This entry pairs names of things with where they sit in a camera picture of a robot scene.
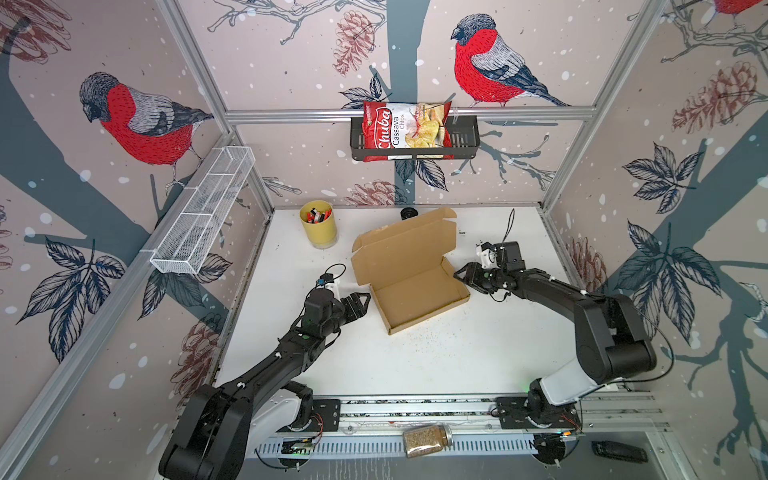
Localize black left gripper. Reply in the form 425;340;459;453
320;291;371;339

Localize brown cardboard box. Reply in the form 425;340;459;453
351;207;470;335

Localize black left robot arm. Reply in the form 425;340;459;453
158;288;371;479

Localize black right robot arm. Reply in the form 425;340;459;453
453;242;657;413

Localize glass spice grinder black cap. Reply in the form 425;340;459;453
400;207;419;220

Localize yellow plastic cup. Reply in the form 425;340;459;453
299;200;338;249

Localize glass jar of grains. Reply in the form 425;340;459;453
403;424;454;459

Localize red cassava chips bag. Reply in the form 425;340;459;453
363;101;452;151

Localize black remote device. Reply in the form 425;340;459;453
591;440;648;464

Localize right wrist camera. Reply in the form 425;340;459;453
476;242;498;269

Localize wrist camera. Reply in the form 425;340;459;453
316;273;340;299
476;242;498;269

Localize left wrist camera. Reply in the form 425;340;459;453
316;273;340;299

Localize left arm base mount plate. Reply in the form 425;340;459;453
286;398;341;434

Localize black wire wall basket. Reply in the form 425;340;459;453
350;116;480;162

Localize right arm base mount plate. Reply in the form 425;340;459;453
490;395;582;430

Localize white wire mesh shelf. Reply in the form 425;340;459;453
150;146;255;275

